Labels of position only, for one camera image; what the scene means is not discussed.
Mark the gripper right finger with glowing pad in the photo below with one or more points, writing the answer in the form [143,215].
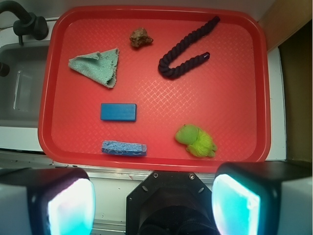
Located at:
[267,198]

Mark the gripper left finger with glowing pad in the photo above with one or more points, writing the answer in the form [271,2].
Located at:
[52,201]

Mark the blue rolled cloth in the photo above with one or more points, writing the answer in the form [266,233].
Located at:
[124,148]

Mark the light green folded cloth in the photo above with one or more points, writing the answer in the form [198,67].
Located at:
[100,67]

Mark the green plush frog toy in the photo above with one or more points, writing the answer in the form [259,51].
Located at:
[198,142]

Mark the blue rectangular block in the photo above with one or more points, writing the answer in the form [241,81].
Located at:
[118,112]

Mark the grey sink basin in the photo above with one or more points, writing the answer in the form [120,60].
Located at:
[21,89]

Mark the black faucet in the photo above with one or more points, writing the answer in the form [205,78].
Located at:
[27,24]

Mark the brown rock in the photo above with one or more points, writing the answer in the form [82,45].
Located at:
[140,38]

